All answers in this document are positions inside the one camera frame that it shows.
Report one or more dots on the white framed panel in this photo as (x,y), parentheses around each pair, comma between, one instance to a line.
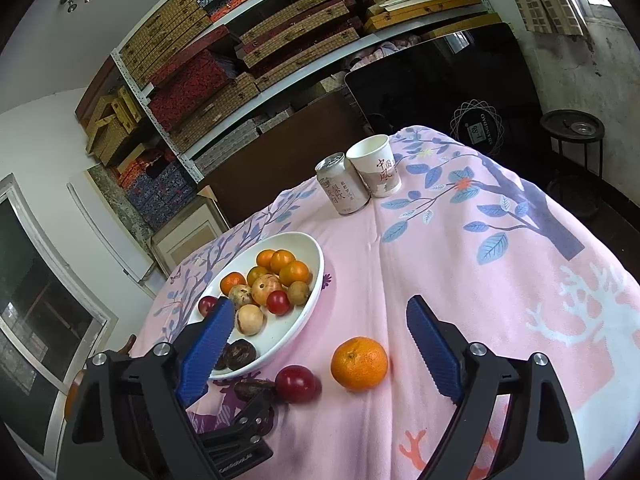
(190,230)

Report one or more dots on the yellow spotted fruit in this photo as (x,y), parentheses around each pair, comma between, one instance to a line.
(241,296)

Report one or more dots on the tan round longan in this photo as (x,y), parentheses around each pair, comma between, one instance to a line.
(299,292)

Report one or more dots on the red plum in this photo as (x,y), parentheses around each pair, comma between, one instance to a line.
(297,384)

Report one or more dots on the red cherry tomato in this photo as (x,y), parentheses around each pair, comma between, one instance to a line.
(208,305)
(278,302)

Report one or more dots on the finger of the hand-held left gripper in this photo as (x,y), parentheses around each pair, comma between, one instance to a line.
(250,412)

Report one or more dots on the white framed window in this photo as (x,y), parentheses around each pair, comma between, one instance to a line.
(30,285)

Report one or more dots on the white leaning board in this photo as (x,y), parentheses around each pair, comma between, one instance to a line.
(105,225)

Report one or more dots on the round beige passion fruit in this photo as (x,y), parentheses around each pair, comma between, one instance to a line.
(249,319)

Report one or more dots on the large orange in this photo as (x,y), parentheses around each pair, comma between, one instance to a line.
(359,364)

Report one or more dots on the small orange tangerine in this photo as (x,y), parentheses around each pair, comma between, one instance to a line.
(256,275)

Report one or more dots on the white paper cup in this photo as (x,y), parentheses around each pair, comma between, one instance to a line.
(375,165)

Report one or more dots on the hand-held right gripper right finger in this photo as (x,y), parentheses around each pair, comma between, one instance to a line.
(430,350)

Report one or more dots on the brown wooden board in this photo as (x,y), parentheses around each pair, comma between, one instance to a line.
(260,175)

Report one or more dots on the round black metal stand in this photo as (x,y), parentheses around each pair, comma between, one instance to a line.
(572,130)

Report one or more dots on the wooden chair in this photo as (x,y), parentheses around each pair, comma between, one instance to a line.
(71,400)

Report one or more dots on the yellow orange oval fruit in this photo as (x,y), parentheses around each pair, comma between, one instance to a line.
(295,273)

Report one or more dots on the yellowish beige round fruit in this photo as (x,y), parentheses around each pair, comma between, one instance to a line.
(266,290)

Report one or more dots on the stack of patterned fabric boxes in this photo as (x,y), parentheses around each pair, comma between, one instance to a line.
(190,80)

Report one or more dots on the white oval plate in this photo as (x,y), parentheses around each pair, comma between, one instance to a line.
(282,330)

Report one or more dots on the pink drink can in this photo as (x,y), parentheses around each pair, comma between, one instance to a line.
(342,185)

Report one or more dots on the pink cloth bundle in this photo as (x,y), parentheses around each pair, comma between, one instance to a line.
(380,52)

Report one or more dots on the white metal shelf unit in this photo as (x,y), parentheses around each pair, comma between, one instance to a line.
(192,167)

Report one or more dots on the pink printed tablecloth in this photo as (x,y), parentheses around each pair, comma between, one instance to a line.
(475,310)

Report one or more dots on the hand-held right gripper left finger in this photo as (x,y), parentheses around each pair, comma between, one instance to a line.
(207,350)

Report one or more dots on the pile of yellow and blue boxes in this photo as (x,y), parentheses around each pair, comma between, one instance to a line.
(160,195)

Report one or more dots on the medium orange mandarin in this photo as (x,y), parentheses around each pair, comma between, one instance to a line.
(233,283)

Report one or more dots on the black glass panel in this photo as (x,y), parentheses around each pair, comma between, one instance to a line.
(425,90)

